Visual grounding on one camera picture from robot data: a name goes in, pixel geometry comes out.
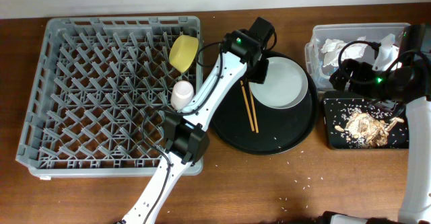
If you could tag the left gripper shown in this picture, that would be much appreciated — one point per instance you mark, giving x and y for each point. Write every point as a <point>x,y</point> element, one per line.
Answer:
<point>262,76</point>

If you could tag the grey plate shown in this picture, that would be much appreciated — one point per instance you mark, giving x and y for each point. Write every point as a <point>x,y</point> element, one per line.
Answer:
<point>285,85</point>

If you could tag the clear plastic bin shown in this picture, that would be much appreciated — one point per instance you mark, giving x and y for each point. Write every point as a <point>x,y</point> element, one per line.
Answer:
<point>389,35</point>

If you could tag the yellow bowl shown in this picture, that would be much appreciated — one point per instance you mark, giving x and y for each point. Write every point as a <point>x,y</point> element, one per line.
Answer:
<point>183,52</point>

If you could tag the grey dishwasher rack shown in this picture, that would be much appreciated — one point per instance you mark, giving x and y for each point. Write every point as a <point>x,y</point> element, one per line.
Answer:
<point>99,94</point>

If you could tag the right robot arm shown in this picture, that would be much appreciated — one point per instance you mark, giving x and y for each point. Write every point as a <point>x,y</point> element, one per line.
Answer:
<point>416,202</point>

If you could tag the wooden chopstick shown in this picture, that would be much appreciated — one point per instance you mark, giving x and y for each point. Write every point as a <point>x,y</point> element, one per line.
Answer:
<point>253,109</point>
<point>247,106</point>

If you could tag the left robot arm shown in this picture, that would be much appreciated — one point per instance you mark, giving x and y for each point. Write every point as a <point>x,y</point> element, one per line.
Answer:
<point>185,131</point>

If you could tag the white tissue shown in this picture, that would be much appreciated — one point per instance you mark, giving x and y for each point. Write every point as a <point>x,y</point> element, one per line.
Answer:
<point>332,48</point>

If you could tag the round black tray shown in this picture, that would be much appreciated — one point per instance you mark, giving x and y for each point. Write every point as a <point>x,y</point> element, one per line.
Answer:
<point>279,130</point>

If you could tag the food scraps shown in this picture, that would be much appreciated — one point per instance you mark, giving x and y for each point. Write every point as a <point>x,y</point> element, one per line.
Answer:
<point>366,131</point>

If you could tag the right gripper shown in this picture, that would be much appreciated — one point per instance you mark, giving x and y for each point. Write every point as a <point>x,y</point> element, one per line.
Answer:
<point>361,69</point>

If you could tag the black rectangular tray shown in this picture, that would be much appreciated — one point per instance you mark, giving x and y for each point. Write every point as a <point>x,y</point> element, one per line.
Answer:
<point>339,105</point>

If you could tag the pink cup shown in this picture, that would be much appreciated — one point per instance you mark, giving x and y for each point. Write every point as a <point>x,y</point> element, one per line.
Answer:
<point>182,94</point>

